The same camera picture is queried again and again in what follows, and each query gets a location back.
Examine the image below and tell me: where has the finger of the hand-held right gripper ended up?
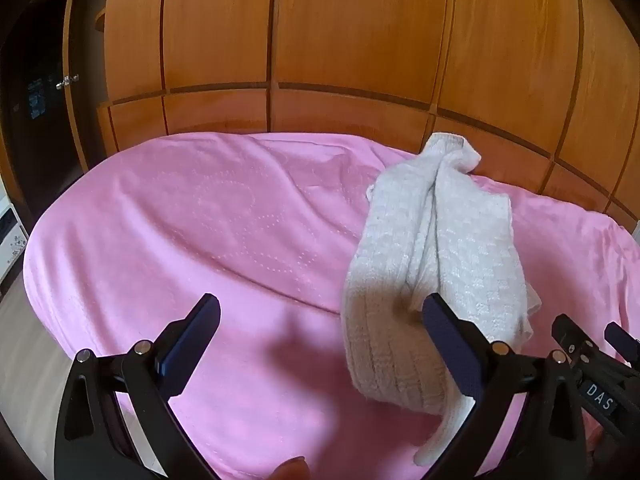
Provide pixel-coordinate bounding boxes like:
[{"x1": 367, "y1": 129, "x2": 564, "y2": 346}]
[
  {"x1": 551, "y1": 314, "x2": 603, "y2": 367},
  {"x1": 603, "y1": 321, "x2": 640, "y2": 361}
]

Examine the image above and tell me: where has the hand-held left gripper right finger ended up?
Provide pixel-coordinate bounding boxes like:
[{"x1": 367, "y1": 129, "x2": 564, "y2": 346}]
[{"x1": 421, "y1": 293, "x2": 588, "y2": 480}]

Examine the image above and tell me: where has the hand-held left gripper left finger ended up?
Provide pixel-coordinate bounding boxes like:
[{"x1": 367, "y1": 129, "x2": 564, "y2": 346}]
[{"x1": 54, "y1": 292, "x2": 222, "y2": 480}]

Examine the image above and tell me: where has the white knitted sweater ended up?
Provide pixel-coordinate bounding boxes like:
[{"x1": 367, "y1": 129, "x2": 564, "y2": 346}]
[{"x1": 340, "y1": 132, "x2": 543, "y2": 466}]

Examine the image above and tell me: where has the person's left hand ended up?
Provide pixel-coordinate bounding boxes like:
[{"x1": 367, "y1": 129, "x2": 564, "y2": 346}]
[{"x1": 271, "y1": 455, "x2": 312, "y2": 480}]

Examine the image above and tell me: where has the pink blanket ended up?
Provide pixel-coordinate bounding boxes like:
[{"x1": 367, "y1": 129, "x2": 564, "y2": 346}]
[{"x1": 22, "y1": 131, "x2": 640, "y2": 480}]

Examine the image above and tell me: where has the white cabinet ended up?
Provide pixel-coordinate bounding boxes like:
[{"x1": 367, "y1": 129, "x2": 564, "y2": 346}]
[{"x1": 0, "y1": 194, "x2": 29, "y2": 297}]

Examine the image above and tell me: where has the dark wooden door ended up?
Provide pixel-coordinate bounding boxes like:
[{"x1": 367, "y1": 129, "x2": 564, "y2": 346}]
[{"x1": 0, "y1": 0, "x2": 103, "y2": 216}]

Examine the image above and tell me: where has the wooden wardrobe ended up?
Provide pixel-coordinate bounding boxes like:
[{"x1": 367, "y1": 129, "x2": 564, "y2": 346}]
[{"x1": 96, "y1": 0, "x2": 640, "y2": 221}]

